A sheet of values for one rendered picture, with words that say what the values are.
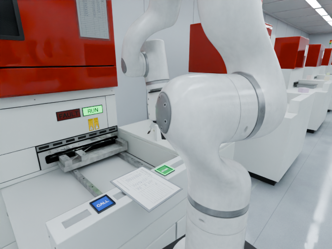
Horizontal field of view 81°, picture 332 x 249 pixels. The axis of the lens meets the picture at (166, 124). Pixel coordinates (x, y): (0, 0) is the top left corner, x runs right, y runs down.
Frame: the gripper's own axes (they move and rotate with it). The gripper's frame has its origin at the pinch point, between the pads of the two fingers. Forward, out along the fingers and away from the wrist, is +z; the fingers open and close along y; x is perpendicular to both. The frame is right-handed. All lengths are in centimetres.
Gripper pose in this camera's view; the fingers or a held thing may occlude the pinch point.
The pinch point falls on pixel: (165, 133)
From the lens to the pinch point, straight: 70.2
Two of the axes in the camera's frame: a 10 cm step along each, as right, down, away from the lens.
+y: 6.9, 0.1, -7.2
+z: 1.5, 9.8, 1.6
